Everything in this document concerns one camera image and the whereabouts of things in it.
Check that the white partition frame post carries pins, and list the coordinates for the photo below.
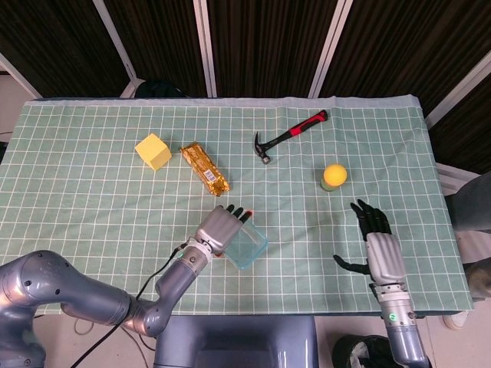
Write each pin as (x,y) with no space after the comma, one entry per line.
(19,76)
(115,42)
(205,46)
(456,94)
(330,46)

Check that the yellow foam cube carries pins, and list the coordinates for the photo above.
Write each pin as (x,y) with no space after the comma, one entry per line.
(153,151)

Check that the blue grey robot torso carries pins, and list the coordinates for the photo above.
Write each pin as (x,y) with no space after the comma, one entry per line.
(234,341)

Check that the green checked tablecloth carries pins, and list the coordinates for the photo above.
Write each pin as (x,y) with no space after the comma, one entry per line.
(115,211)

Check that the small green cup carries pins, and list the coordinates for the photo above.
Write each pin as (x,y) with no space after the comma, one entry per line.
(327,187)

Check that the black trash bin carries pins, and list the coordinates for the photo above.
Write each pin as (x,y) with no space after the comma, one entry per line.
(356,352)

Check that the white shoe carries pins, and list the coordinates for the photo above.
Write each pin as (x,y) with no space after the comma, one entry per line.
(456,320)

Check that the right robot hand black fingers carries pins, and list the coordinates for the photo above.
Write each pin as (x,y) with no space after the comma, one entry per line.
(383,257)

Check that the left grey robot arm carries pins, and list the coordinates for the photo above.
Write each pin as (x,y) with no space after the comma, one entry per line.
(88,295)

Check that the dark bag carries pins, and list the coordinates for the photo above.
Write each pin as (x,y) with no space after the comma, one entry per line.
(159,89)

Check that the yellow orange ball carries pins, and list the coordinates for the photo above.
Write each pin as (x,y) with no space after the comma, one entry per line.
(335,175)

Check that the black red claw hammer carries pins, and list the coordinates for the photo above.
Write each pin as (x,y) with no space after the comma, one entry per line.
(285,136)

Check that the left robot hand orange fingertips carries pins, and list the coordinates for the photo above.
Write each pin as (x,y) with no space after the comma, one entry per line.
(218,228)

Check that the person grey trouser leg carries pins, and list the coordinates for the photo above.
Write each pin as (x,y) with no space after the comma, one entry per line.
(475,214)

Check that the gold foil snack package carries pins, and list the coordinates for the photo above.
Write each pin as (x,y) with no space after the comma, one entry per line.
(205,168)

